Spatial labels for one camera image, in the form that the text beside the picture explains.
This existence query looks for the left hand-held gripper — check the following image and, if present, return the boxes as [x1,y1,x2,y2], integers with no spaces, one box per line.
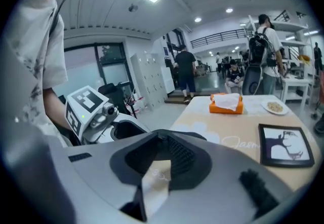
[65,85,152,144]

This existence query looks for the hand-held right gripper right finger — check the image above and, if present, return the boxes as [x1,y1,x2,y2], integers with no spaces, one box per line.
[151,132,300,224]

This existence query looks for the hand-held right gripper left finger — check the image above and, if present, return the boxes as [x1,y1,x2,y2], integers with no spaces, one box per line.
[48,130,173,224]

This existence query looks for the person's left forearm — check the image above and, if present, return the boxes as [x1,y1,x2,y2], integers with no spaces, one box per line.
[42,87,74,134]

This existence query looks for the black office chair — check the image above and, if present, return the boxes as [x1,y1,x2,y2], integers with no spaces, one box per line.
[97,82,134,118]

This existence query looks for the grey locker cabinet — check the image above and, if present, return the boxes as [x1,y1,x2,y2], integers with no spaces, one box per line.
[130,52,170,112]

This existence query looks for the orange tissue box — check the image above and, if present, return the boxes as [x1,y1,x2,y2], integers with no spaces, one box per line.
[209,92,246,115]

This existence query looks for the plate of food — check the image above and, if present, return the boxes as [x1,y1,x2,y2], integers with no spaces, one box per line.
[261,98,289,116]

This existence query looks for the dark blue office chair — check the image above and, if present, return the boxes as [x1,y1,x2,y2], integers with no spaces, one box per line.
[241,64,264,96]

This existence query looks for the black balcony railing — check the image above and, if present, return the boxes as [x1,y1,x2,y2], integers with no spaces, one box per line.
[189,28,254,49]

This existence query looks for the white side table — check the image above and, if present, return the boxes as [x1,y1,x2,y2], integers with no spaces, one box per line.
[279,77,314,115]

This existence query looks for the person's white t-shirt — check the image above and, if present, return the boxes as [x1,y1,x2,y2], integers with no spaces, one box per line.
[5,0,69,148]

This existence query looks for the yellow plastic item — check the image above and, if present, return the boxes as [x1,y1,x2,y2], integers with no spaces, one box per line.
[297,54,311,66]

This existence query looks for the white shelving rack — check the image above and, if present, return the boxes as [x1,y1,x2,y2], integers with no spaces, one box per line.
[246,14,315,80]

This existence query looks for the black picture frame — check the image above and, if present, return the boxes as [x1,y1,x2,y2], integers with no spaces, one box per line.
[257,123,316,169]

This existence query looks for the black frame glass window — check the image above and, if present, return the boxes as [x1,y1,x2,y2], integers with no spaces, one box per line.
[62,42,135,118]

